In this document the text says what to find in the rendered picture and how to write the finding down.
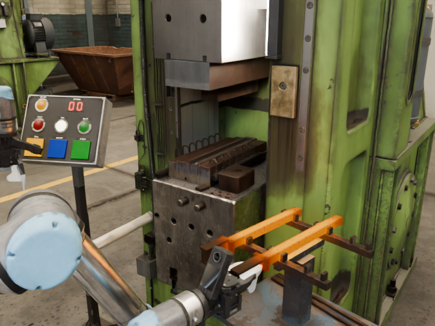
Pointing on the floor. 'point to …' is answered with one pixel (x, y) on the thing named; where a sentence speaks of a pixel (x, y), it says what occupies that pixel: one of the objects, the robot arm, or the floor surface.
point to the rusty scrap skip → (100, 70)
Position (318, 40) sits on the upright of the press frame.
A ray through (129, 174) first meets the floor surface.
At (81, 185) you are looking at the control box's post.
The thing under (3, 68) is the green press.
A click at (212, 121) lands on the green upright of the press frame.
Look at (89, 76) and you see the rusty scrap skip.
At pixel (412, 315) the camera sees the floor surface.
